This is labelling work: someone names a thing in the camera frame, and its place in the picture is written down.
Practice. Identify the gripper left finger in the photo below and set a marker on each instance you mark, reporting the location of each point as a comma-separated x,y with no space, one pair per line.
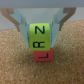
19,23

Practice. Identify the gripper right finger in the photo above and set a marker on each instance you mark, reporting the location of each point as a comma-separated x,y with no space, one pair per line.
59,22

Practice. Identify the yellow block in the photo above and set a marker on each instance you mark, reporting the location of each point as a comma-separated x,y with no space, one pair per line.
39,36

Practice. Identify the pink block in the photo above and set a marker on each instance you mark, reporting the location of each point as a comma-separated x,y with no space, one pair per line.
42,55

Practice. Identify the white cabinet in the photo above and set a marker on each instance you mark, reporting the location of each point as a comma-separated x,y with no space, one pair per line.
42,14

